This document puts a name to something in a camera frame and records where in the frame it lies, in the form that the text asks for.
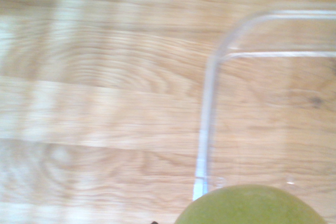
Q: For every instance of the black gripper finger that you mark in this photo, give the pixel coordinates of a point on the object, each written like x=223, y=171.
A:
x=155, y=222

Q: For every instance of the green apple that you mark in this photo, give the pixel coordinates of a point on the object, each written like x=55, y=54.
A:
x=249, y=208

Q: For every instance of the clear plastic container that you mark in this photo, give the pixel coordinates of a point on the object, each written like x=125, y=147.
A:
x=208, y=103

